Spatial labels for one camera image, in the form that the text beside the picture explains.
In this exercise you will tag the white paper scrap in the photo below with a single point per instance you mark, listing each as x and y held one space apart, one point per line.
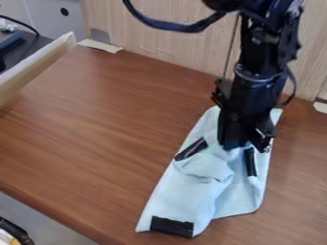
100 45

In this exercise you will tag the light blue cloth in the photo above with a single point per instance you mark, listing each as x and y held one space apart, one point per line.
213 188

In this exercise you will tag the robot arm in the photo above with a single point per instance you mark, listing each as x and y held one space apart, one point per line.
259 41

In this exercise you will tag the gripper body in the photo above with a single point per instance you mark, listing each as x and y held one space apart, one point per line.
251 99

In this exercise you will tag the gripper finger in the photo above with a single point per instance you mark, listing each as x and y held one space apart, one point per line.
232 135
264 138

